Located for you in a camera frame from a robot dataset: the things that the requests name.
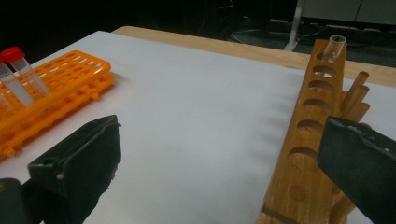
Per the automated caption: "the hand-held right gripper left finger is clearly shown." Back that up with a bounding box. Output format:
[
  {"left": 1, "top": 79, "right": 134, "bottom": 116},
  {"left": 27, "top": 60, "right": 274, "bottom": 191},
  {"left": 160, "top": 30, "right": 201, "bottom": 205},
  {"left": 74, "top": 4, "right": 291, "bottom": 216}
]
[{"left": 21, "top": 115, "right": 122, "bottom": 224}]

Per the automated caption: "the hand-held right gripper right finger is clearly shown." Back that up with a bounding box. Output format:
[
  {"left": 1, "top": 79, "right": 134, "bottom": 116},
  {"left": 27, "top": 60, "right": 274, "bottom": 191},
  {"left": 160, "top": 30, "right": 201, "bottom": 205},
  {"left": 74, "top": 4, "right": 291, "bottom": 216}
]
[{"left": 317, "top": 116, "right": 396, "bottom": 224}]

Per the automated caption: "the wooden tube rack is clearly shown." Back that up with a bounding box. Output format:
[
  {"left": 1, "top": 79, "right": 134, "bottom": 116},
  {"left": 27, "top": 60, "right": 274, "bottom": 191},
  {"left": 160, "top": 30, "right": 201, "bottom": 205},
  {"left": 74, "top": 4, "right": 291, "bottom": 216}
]
[{"left": 255, "top": 38, "right": 372, "bottom": 224}]

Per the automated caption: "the orange plastic tube rack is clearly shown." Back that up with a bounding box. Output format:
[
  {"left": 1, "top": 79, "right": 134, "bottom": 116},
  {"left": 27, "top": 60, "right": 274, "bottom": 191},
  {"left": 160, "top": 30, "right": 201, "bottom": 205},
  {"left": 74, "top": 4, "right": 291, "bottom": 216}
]
[{"left": 0, "top": 49, "right": 116, "bottom": 161}]

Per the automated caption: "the red-capped test tube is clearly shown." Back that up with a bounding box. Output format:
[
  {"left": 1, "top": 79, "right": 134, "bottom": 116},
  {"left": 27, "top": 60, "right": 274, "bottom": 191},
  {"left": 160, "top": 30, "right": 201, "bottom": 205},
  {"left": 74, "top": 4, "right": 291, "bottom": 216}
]
[
  {"left": 0, "top": 46, "right": 51, "bottom": 98},
  {"left": 0, "top": 54, "right": 35, "bottom": 107}
]

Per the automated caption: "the white table mat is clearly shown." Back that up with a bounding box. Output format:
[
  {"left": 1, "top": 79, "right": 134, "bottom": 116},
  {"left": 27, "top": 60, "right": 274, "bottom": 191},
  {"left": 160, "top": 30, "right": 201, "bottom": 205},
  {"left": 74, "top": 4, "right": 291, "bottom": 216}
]
[{"left": 0, "top": 30, "right": 396, "bottom": 224}]

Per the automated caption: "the clear uncapped glass tube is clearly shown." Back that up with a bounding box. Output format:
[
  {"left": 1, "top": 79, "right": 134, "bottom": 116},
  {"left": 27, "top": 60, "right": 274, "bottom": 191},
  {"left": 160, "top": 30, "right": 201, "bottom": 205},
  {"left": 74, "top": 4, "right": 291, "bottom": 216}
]
[{"left": 321, "top": 35, "right": 347, "bottom": 63}]

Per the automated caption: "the white metal desk frame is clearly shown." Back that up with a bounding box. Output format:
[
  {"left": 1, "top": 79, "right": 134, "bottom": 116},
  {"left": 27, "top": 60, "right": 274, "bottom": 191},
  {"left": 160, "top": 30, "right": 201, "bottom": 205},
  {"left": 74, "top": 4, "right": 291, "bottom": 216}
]
[{"left": 283, "top": 0, "right": 396, "bottom": 52}]

